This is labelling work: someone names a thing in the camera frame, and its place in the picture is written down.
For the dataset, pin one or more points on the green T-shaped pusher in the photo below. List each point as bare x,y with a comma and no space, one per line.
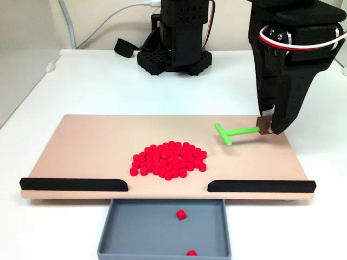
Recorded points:
241,131

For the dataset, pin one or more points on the pile of red granules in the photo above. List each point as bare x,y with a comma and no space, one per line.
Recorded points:
168,159

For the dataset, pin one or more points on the grey rectangular container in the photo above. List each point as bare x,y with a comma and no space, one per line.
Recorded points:
141,230

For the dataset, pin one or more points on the black clamp part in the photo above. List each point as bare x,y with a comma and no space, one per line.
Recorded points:
124,48

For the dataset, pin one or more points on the red cylindrical granule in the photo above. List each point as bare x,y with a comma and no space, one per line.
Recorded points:
191,253
181,214

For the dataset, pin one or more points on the beige flat board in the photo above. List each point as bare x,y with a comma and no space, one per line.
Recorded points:
95,140

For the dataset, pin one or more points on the small white clip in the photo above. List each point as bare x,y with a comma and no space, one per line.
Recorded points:
50,67

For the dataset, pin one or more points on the black edge rail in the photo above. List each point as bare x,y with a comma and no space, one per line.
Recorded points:
260,186
73,184

